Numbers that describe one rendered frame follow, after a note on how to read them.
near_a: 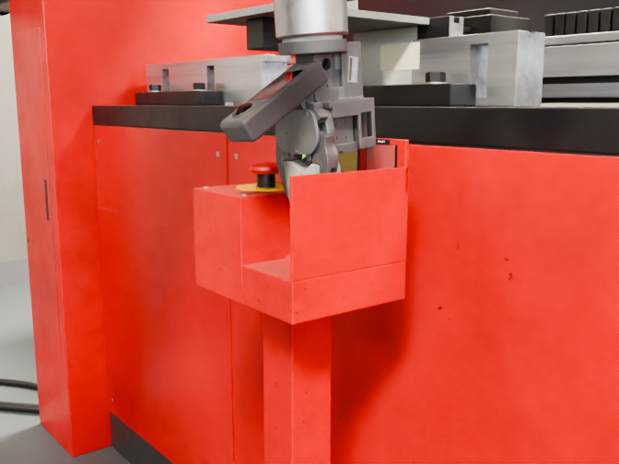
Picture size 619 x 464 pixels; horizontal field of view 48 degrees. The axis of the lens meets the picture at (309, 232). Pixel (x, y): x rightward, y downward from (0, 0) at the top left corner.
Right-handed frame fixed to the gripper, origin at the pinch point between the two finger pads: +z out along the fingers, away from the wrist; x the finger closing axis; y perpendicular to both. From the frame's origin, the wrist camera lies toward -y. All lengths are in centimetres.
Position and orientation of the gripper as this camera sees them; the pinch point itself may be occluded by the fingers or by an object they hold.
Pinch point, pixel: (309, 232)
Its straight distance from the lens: 76.0
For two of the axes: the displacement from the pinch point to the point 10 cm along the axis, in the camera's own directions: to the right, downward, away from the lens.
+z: 0.7, 9.7, 2.3
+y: 7.9, -2.0, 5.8
